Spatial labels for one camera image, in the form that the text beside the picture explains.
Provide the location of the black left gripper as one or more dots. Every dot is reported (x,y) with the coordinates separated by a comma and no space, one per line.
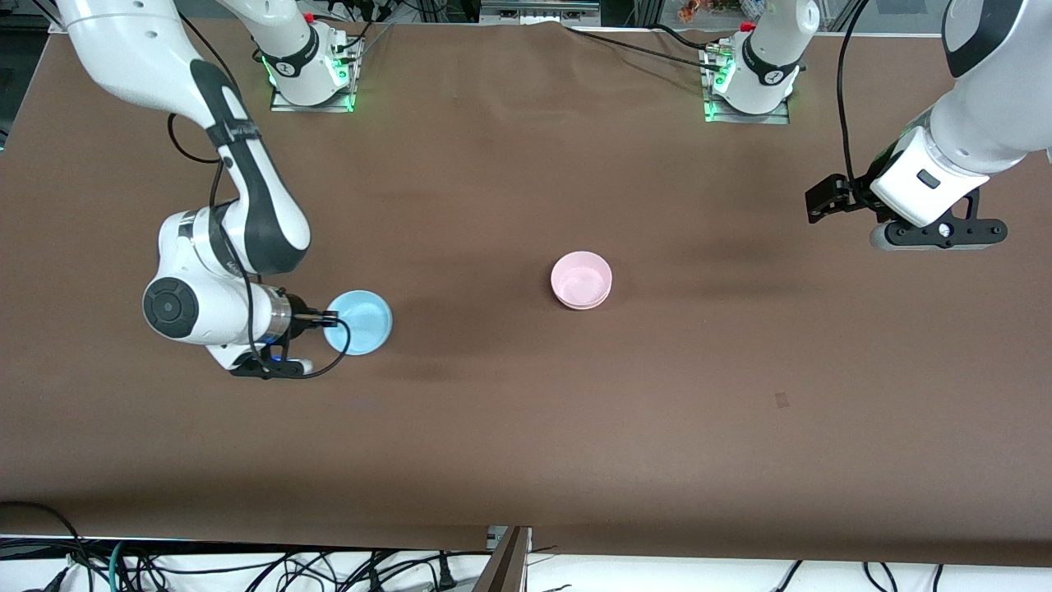
(840,197)

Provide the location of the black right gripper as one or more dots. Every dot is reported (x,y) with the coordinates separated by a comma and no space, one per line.
(302,319)

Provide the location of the blue bowl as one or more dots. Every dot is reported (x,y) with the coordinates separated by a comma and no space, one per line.
(362,321)

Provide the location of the pink bowl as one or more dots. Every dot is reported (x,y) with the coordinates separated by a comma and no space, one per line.
(579,279)

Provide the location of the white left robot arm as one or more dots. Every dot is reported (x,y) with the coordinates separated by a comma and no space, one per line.
(986,107)

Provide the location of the white bowl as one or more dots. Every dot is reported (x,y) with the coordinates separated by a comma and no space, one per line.
(585,308)

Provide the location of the brown table cover sheet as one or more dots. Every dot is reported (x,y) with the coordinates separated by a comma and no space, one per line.
(493,411)

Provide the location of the colourful toy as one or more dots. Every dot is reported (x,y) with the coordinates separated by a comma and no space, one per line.
(694,10)

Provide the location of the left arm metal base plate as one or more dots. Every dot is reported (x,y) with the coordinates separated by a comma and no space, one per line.
(723,117)

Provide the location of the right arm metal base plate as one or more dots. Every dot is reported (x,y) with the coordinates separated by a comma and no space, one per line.
(288,104)

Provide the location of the aluminium profile post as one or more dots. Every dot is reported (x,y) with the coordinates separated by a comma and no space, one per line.
(505,567)

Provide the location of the aluminium frame rail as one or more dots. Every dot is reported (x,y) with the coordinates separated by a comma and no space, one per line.
(534,12)

